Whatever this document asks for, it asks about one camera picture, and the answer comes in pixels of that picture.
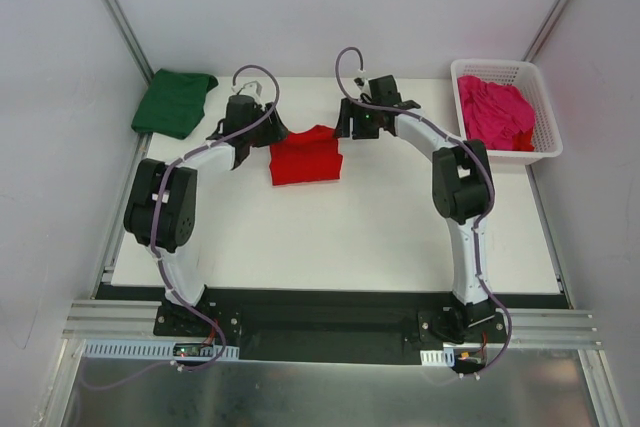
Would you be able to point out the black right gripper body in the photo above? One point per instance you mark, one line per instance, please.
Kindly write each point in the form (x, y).
(344, 120)

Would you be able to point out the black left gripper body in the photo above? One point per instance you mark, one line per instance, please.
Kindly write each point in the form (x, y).
(273, 123)

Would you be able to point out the red t shirt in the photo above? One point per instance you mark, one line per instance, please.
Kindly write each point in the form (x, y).
(306, 157)

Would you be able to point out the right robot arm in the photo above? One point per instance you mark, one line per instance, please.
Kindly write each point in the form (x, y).
(462, 191)

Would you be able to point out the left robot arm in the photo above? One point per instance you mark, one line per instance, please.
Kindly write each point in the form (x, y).
(162, 205)

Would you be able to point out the folded green t shirt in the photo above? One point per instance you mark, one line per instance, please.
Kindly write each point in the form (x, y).
(173, 104)

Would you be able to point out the pink t shirt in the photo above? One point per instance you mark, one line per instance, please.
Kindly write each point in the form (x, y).
(493, 113)

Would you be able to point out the white plastic laundry basket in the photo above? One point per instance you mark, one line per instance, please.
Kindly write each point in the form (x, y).
(527, 78)

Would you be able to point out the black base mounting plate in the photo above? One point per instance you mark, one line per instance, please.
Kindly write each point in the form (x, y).
(383, 328)

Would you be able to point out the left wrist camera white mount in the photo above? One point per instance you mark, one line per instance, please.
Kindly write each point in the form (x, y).
(251, 89)

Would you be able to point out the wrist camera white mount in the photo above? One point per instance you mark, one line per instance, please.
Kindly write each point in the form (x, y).
(362, 82)
(251, 89)

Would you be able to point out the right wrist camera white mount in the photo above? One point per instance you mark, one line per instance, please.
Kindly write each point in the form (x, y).
(362, 82)

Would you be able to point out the right white slotted cable duct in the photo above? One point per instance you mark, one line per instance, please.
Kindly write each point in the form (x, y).
(438, 358)

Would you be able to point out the white slotted cable duct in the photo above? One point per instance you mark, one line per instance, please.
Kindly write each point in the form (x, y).
(158, 350)
(438, 358)

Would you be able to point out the aluminium frame rail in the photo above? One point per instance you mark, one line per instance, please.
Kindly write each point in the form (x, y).
(532, 328)

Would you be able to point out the left white slotted cable duct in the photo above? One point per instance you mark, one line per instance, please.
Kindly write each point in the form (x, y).
(158, 350)

